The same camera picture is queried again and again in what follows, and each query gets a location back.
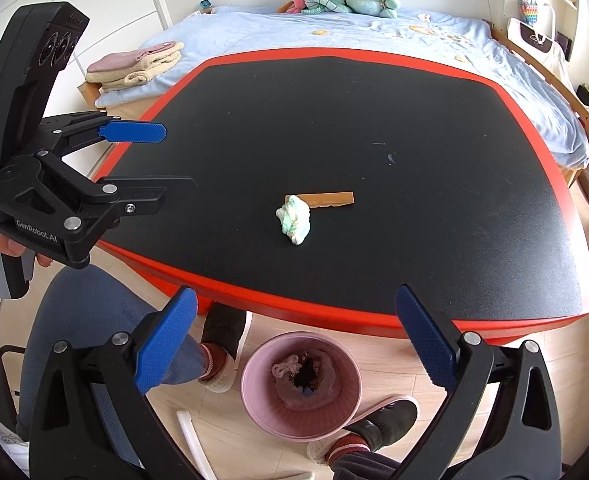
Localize tan cardboard strip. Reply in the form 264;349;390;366
285;191;355;209

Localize white balled sock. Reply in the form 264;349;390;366
271;354;301;380

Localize pink folded towel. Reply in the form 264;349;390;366
87;41;185;73

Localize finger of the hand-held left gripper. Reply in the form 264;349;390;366
39;113;169;159
93;174;196;216

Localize pink trash bin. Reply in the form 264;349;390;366
240;331;363;442

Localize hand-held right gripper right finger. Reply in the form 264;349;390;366
389;284;563;480

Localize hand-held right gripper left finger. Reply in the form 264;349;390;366
28;286;198;480

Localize bed with blue sheet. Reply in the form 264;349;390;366
94;6;589;170

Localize green white tissue wad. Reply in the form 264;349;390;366
275;196;314;246

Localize person's leg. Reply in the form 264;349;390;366
331;452;401;480
17;265;206;466

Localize person's left leg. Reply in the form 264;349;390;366
17;265;206;466

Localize person's right leg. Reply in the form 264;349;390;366
331;452;401;480

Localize folded towels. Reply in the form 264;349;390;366
85;50;182;93

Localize white tote bag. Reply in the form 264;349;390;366
507;17;569;63

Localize black slipper white sole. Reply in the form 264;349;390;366
198;304;248;394
307;395;420;463

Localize white plastic tube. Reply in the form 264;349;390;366
176;409;216;480

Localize green striped plush toy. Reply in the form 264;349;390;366
302;0;353;16

